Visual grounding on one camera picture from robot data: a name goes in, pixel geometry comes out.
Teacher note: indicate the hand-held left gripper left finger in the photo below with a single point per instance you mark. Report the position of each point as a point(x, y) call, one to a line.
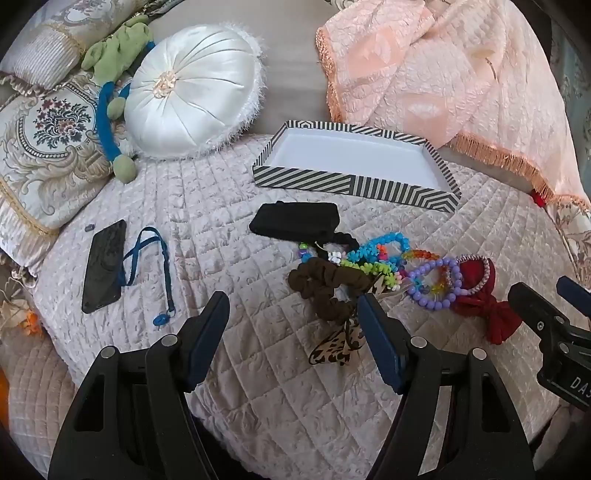
point(207, 332)

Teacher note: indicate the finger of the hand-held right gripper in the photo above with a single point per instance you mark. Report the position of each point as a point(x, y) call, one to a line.
point(535, 311)
point(575, 295)

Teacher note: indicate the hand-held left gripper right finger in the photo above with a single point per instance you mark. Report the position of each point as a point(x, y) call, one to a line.
point(378, 337)

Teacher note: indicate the red hair bow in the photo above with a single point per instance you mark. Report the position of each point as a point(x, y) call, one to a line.
point(489, 318)

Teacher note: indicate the leopard print hair bow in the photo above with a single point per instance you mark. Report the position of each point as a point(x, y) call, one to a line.
point(332, 346)

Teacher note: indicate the brown scrunchie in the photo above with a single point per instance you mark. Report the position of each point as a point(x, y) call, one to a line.
point(314, 277)

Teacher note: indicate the black scrunchie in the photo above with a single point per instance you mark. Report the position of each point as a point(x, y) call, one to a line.
point(344, 240)

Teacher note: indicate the black white striped box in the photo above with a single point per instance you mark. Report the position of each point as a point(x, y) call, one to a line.
point(346, 182)

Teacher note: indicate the beige floral cushion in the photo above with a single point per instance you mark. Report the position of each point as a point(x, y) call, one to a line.
point(575, 235)

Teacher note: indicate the pale pink quilted bedspread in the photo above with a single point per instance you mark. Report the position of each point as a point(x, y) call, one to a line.
point(207, 258)

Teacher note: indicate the red tassel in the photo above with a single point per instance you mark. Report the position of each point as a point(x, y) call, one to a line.
point(538, 196)

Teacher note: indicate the black smartphone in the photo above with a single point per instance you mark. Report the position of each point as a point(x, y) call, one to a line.
point(104, 267)

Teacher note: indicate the orange object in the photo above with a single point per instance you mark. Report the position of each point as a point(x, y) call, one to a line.
point(28, 322)

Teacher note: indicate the white round satin pillow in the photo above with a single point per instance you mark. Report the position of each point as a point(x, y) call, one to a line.
point(194, 92)

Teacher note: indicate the floral embroidered cushion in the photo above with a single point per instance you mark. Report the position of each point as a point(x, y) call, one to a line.
point(46, 138)

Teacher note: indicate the peach fringed blanket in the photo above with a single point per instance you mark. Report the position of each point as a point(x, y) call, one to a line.
point(438, 69)

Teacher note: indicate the green plush toy blue arms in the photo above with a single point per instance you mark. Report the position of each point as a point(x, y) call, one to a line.
point(120, 50)

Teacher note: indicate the grey striped brocade cushion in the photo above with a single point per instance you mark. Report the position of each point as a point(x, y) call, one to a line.
point(41, 50)

